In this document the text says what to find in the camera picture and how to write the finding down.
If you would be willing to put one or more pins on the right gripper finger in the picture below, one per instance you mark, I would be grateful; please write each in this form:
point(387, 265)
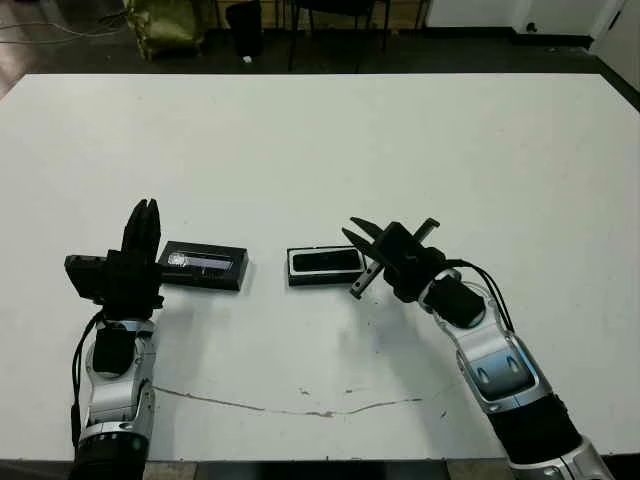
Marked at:
point(369, 228)
point(364, 246)

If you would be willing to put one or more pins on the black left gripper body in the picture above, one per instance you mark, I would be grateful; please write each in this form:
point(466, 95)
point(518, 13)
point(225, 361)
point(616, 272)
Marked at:
point(132, 287)

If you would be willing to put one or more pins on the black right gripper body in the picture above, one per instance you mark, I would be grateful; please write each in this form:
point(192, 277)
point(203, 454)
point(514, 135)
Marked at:
point(412, 280)

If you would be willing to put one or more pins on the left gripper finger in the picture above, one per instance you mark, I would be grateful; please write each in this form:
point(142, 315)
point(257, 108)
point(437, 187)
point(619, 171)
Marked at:
point(136, 230)
point(154, 230)

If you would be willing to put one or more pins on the slim black camera bar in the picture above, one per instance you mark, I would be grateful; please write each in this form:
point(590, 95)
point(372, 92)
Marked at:
point(327, 261)

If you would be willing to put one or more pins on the black printed box lid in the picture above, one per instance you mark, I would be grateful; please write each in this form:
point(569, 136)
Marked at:
point(205, 266)

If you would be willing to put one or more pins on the black box white insert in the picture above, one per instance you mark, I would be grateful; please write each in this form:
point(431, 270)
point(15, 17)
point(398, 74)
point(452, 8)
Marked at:
point(300, 279)

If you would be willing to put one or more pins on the olive green bag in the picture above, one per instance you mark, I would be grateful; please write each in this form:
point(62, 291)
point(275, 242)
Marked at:
point(165, 27)

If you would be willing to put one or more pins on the black chair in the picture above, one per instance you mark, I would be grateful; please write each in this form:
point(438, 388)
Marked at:
point(330, 9)

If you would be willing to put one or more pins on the small black round knob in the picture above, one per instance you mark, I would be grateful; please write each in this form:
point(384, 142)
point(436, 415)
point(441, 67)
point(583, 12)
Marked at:
point(531, 27)

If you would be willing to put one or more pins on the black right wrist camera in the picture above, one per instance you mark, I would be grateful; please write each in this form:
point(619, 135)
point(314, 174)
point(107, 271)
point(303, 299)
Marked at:
point(397, 245)

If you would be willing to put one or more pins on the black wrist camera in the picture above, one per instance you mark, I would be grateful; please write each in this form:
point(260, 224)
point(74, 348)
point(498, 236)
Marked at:
point(397, 245)
point(87, 277)

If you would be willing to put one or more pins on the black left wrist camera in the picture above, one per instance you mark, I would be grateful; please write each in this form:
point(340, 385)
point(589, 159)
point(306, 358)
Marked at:
point(87, 277)

